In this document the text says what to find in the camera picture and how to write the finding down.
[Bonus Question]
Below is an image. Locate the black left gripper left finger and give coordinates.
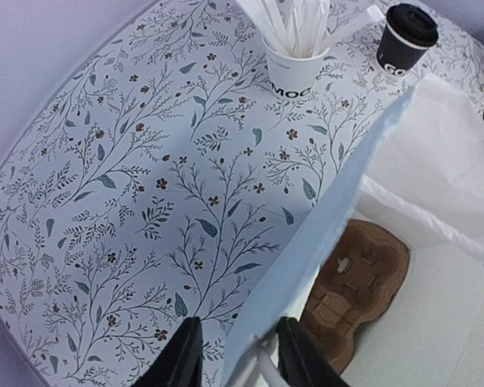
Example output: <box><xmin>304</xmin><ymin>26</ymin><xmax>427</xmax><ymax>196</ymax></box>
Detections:
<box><xmin>132</xmin><ymin>317</ymin><xmax>203</xmax><ymax>387</ymax></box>

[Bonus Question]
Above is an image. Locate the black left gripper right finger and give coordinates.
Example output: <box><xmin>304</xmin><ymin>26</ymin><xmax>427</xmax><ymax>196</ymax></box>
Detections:
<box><xmin>277</xmin><ymin>317</ymin><xmax>349</xmax><ymax>387</ymax></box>

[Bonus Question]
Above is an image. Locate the brown cardboard cup carrier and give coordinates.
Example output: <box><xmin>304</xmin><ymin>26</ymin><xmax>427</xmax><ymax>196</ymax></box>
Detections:
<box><xmin>300</xmin><ymin>219</ymin><xmax>410</xmax><ymax>374</ymax></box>

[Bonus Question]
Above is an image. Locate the light blue paper bag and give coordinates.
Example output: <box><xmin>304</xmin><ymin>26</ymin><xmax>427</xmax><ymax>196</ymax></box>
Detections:
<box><xmin>222</xmin><ymin>75</ymin><xmax>484</xmax><ymax>386</ymax></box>

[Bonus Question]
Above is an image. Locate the black paper coffee cup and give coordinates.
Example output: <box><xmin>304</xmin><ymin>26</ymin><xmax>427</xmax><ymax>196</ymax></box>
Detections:
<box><xmin>376</xmin><ymin>23</ymin><xmax>432</xmax><ymax>77</ymax></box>

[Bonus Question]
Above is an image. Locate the floral patterned table mat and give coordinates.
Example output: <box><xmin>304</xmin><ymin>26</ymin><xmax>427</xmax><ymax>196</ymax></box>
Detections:
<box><xmin>0</xmin><ymin>1</ymin><xmax>484</xmax><ymax>386</ymax></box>

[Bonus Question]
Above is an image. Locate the white paper cup holding straws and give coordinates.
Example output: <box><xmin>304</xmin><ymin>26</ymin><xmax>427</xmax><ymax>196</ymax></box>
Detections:
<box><xmin>262</xmin><ymin>39</ymin><xmax>330</xmax><ymax>102</ymax></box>

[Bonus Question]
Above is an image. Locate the bundle of white wrapped straws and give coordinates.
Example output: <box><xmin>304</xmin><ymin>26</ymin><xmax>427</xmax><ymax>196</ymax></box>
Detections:
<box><xmin>237</xmin><ymin>0</ymin><xmax>385</xmax><ymax>59</ymax></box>

